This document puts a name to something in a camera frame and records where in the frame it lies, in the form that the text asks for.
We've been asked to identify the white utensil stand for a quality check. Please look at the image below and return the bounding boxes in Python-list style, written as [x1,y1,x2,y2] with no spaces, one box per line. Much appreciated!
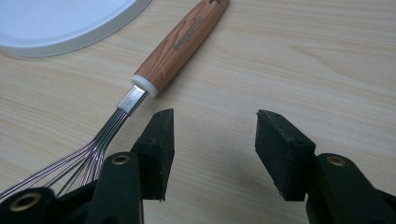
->
[0,0,152,58]

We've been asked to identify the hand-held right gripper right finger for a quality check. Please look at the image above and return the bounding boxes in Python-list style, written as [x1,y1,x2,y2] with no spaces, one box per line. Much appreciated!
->
[255,109,396,224]

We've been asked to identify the whisk with wooden handle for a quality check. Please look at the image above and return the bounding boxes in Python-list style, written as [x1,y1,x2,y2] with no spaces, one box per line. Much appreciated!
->
[0,0,232,201]

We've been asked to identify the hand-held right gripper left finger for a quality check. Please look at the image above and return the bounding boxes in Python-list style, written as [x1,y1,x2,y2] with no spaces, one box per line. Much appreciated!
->
[85,107,176,224]

